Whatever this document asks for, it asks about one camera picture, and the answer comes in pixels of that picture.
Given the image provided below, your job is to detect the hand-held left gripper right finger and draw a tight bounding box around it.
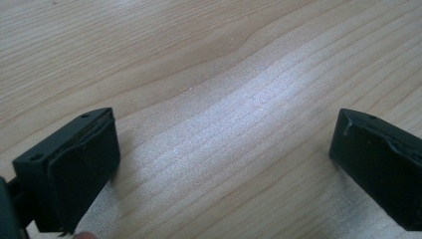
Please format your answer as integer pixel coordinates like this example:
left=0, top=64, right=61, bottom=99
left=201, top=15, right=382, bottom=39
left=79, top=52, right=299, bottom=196
left=328, top=108, right=422, bottom=232

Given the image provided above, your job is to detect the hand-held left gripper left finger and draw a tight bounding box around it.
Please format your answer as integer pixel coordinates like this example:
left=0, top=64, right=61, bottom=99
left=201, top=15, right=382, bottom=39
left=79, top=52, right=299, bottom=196
left=12, top=107, right=121, bottom=235

